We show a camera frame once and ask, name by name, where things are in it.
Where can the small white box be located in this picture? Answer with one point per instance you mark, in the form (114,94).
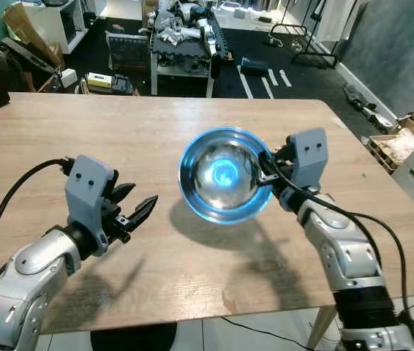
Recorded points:
(68,77)

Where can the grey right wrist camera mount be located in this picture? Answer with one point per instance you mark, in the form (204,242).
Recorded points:
(309,157)

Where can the brown cardboard sheet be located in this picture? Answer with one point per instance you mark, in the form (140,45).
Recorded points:
(28,33)

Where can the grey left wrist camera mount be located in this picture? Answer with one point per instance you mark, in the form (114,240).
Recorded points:
(86,194)

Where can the yellow and white box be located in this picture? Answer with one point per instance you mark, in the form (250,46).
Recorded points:
(101,82)

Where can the stainless steel bowl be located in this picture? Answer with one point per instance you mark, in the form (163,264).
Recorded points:
(221,175)

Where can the light wooden table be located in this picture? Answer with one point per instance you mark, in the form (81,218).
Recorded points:
(156,278)

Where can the white shelf unit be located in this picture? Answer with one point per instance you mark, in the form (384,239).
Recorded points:
(61,22)

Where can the black plastic crate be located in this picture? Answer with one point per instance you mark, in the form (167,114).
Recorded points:
(128,51)

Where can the wooden pallet crate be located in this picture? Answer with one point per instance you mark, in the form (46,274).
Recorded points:
(397,146)

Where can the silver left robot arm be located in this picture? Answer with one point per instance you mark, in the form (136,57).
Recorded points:
(17,285)

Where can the black round stool base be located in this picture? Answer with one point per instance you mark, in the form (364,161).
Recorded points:
(134,338)

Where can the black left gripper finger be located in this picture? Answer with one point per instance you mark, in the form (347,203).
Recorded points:
(141,210)
(123,194)

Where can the black power tool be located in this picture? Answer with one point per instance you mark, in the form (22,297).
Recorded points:
(360,101)

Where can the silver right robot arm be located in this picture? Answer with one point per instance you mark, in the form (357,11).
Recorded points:
(346,263)

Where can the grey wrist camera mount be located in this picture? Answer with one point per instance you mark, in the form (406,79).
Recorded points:
(309,157)
(86,194)

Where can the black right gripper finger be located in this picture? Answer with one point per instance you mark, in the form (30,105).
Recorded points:
(266,167)

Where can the metal cart with robot parts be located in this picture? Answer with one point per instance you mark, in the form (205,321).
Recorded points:
(185,55)

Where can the black metal tube frame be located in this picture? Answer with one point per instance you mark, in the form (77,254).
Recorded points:
(317,55)

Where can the black flat case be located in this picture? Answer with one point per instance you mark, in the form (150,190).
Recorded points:
(254,66)

